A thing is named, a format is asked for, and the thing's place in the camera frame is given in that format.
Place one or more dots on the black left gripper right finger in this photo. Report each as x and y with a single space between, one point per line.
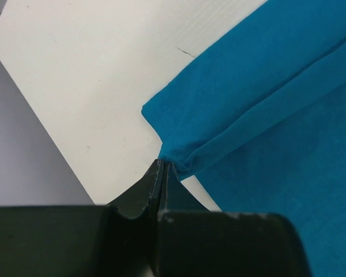
174 196

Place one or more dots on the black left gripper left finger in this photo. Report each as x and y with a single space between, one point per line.
143 197

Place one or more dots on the teal t shirt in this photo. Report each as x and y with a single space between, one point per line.
259 118

